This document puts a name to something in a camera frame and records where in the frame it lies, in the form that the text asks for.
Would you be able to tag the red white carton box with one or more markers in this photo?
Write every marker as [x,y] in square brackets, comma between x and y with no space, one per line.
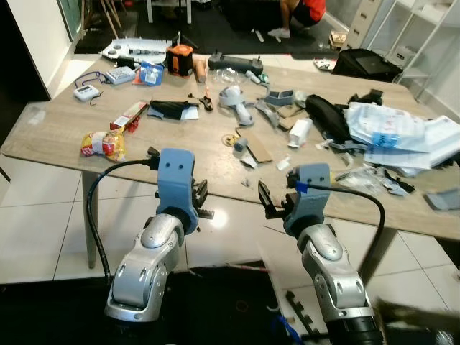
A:
[129,116]

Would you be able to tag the long white flat device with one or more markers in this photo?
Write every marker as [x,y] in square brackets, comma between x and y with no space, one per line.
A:
[133,49]

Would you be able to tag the grey printed bracket part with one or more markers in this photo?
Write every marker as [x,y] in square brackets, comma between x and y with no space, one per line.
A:
[280,96]

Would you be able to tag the light wooden table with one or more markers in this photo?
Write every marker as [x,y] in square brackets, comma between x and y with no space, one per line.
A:
[194,154]

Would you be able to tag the clear plastic wrapper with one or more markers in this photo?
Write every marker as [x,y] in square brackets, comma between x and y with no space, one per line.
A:
[370,180]

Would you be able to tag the black flat pouch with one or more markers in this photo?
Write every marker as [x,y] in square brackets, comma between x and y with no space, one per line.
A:
[171,108]

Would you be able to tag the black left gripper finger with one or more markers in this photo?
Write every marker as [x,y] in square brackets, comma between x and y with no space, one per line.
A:
[200,187]
[207,213]

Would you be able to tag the black fabric bag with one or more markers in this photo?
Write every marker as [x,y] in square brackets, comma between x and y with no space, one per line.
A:
[327,116]

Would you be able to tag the white grey handheld gun tool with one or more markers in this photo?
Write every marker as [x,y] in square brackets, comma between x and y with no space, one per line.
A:
[236,100]

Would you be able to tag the person in red shirt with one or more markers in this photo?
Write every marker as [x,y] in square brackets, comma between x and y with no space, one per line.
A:
[305,13]

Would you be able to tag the grey flat block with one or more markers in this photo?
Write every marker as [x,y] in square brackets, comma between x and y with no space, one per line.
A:
[444,199]

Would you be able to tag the beige cylinder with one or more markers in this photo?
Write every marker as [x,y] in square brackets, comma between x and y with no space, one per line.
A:
[200,67]

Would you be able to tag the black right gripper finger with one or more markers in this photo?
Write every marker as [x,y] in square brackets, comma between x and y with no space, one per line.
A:
[265,199]

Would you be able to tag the blue white packet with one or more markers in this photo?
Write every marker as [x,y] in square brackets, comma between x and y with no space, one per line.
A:
[151,73]

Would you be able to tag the brown cardboard piece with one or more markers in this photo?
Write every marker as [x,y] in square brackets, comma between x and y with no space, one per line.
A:
[259,151]

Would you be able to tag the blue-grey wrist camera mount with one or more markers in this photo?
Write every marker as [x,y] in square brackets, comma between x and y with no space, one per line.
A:
[176,180]
[310,198]

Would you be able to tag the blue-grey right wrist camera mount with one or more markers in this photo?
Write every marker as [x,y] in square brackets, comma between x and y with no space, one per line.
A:
[310,198]

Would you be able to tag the blue-grey flat device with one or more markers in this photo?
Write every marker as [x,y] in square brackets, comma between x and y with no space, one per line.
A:
[120,75]

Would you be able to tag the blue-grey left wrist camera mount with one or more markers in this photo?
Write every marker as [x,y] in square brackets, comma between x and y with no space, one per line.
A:
[176,180]

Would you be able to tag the yellow red snack packet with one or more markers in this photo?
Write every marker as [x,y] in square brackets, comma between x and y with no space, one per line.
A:
[104,144]

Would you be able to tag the white shelf unit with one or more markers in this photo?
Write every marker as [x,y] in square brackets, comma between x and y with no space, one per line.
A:
[413,36]

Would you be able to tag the small grey cylinder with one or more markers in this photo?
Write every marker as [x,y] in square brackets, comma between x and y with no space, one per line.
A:
[240,144]

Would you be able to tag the white blue plastic bags pile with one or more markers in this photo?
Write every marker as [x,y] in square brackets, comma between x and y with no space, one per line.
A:
[402,133]

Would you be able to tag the orange black tool case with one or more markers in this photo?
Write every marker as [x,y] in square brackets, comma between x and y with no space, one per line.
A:
[180,61]

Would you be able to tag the small black pliers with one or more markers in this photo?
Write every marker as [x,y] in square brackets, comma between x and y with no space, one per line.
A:
[201,101]

